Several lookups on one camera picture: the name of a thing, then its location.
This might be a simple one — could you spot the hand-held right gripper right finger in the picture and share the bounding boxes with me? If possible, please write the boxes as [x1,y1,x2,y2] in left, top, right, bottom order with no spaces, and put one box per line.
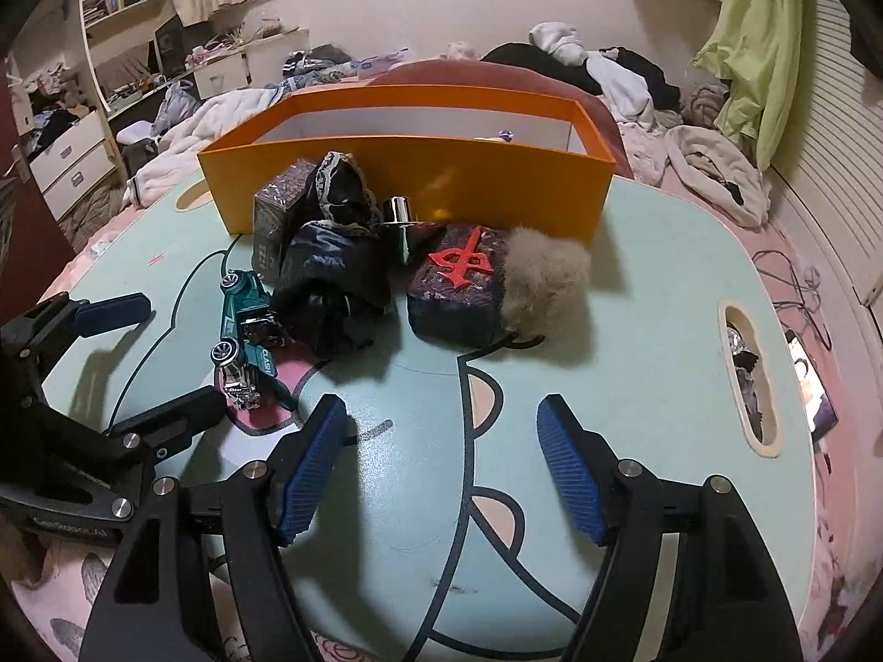
[536,394,805,662]

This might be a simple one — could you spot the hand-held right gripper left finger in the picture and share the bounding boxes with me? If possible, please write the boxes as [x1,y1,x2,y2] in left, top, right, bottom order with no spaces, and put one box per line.
[79,393,349,662]

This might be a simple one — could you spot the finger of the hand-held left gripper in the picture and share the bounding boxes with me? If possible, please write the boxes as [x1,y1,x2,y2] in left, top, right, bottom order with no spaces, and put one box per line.
[0,291,154,388]
[103,386,228,461]

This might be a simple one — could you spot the green toy car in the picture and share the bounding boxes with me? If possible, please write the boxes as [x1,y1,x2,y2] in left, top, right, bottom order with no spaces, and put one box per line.
[217,269,294,349]
[209,338,284,415]

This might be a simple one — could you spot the orange cardboard box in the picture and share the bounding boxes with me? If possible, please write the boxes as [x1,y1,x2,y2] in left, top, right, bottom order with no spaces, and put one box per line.
[196,83,616,245]

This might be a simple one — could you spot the mint green cartoon desktop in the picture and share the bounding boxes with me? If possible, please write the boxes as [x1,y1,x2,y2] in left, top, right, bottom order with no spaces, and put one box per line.
[41,172,818,662]

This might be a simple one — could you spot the white desktop drawer box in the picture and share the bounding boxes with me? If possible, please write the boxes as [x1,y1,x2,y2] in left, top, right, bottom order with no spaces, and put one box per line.
[193,28,311,101]

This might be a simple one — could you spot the white drawer cabinet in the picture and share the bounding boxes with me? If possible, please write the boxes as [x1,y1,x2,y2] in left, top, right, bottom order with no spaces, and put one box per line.
[28,110,118,222]

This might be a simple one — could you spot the dark printed card box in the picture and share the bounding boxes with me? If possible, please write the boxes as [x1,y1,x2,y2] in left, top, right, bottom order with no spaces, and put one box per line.
[252,158,322,280]

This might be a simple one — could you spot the beige fur pompom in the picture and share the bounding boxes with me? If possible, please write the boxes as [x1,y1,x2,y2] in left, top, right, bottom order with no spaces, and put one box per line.
[498,226,594,349]

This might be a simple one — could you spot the black plastic bag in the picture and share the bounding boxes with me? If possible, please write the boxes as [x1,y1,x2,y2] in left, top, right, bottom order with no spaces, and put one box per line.
[269,221,394,360]

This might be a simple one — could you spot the dark plush tile red symbol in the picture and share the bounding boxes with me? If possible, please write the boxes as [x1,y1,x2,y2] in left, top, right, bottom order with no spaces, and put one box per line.
[406,224,515,346]

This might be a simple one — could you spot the white plastic bag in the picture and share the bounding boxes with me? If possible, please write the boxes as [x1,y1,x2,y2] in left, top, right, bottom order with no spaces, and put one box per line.
[155,79,201,135]

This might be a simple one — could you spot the white blanket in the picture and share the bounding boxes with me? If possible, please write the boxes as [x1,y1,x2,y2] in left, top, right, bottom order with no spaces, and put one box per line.
[124,79,305,208]

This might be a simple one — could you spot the black lace pouch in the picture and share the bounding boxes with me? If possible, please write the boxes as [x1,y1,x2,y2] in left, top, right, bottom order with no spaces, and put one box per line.
[313,152,384,236]

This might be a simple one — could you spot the black monitor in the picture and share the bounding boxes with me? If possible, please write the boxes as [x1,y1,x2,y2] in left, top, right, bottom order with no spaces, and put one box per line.
[155,14,190,73]

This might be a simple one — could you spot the small silver metal cup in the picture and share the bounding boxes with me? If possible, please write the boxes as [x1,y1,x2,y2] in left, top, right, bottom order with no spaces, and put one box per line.
[382,196,443,266]

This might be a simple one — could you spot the white shelf unit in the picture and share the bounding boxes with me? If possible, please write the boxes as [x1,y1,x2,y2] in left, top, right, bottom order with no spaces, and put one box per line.
[79,0,180,111]

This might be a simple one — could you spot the pink bedding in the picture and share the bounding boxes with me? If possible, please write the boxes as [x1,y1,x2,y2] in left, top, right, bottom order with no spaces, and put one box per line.
[0,41,877,662]

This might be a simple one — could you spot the beige jacket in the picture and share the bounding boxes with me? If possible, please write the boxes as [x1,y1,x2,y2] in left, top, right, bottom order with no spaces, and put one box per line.
[666,124,774,225]

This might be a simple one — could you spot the black clothing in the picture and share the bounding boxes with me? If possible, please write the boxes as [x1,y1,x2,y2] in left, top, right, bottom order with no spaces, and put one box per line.
[479,41,680,111]

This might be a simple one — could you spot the white clothing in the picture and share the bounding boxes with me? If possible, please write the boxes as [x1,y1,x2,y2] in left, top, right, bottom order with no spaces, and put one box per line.
[528,20,656,132]

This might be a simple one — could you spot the light green cloth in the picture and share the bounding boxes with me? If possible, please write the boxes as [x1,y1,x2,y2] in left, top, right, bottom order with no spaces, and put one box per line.
[693,0,805,170]

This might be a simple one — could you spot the tangled cables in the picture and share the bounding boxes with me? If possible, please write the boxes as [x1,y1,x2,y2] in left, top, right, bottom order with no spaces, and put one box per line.
[752,248,836,353]

